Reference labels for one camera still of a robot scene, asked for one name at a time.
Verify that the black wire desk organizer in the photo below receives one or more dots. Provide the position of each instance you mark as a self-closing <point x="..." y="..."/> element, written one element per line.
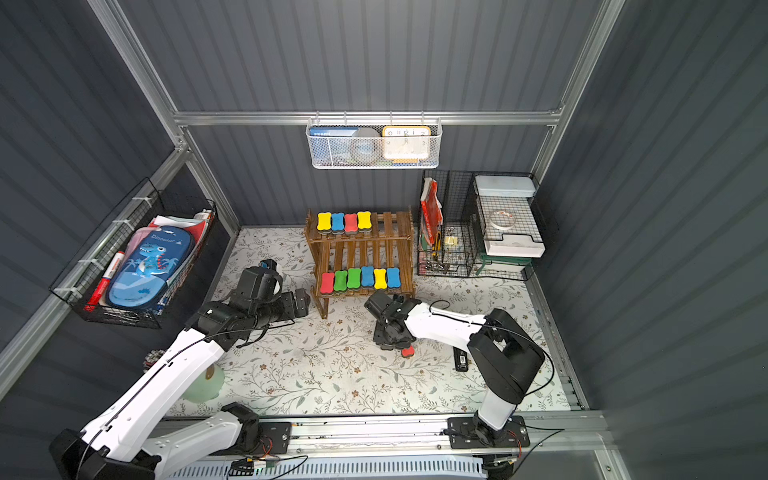
<point x="459" y="251"/>

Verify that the red white marker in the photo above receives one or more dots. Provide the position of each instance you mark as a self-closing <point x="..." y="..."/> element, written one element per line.
<point x="97" y="297"/>

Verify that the black wire side basket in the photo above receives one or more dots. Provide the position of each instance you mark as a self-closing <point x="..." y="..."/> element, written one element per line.
<point x="145" y="206"/>

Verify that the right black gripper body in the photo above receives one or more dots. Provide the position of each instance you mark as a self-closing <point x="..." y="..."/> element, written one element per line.
<point x="387" y="324"/>

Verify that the blue dinosaur pencil case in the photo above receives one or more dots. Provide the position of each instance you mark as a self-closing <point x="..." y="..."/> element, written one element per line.
<point x="143" y="278"/>

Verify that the blue eraser bottom far right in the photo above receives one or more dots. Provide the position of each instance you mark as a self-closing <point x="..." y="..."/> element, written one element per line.
<point x="393" y="278"/>

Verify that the white yellow alarm clock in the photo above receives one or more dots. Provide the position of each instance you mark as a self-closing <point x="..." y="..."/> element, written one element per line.
<point x="406" y="143"/>

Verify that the wooden two-tier shelf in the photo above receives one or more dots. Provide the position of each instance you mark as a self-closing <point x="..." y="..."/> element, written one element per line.
<point x="390" y="243"/>

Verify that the blue box in basket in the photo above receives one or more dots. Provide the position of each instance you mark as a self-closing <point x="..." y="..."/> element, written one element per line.
<point x="330" y="146"/>

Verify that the clear tape roll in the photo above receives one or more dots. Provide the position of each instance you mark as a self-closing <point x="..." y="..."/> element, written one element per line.
<point x="502" y="220"/>

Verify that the white paper tray stack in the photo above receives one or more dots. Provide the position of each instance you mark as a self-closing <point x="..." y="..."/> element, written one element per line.
<point x="513" y="194"/>

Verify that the green pencil cup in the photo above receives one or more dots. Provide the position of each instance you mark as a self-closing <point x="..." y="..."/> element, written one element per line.
<point x="206" y="386"/>

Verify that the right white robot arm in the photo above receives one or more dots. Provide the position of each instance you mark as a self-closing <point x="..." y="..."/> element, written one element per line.
<point x="507" y="358"/>

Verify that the yellow eraser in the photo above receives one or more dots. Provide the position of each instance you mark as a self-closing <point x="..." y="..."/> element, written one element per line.
<point x="324" y="222"/>
<point x="364" y="220"/>
<point x="380" y="279"/>

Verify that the grey tape roll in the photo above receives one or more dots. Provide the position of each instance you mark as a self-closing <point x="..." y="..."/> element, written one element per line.
<point x="365" y="146"/>

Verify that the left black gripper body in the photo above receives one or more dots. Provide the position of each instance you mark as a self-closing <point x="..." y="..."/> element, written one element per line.
<point x="298" y="302"/>

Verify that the red booklet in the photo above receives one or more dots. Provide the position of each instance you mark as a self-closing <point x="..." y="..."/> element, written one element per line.
<point x="431" y="209"/>

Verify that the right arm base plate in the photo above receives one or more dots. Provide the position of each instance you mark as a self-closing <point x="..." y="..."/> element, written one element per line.
<point x="467" y="433"/>

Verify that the green eraser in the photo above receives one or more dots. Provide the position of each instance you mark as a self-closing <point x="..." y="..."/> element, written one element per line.
<point x="340" y="281"/>
<point x="354" y="276"/>

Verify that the bundle of pencils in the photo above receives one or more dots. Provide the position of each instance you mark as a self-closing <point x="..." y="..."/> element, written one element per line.
<point x="151" y="359"/>

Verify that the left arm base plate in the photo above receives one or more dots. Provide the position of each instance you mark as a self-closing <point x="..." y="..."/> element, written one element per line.
<point x="270" y="438"/>

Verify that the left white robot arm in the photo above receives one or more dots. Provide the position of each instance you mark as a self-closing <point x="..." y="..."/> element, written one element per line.
<point x="118" y="443"/>

